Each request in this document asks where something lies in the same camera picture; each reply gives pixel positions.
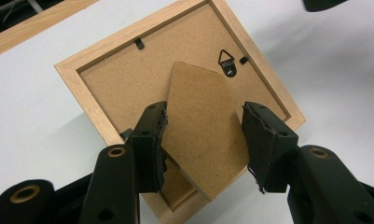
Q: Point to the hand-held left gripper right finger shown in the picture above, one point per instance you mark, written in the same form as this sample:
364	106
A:
268	146

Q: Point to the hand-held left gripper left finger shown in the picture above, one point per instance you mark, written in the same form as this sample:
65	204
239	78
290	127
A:
145	149

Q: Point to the grey metal stand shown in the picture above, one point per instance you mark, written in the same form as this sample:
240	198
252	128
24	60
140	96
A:
16	5

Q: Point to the wooden picture frame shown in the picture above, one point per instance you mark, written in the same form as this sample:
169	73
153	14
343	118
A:
128	77

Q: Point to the white table cover board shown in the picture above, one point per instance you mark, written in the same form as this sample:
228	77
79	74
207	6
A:
35	109

